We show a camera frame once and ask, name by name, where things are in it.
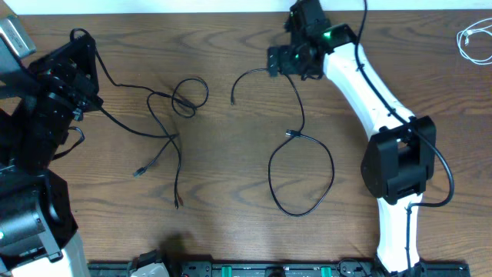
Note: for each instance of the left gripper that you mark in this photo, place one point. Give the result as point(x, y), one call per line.
point(77, 58)

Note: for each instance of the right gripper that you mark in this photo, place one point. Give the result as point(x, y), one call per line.
point(286, 52)

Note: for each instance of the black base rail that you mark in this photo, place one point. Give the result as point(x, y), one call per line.
point(156, 263)

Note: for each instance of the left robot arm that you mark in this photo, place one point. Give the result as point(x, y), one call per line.
point(39, 235)

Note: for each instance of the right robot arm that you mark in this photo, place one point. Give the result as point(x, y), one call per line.
point(400, 153)

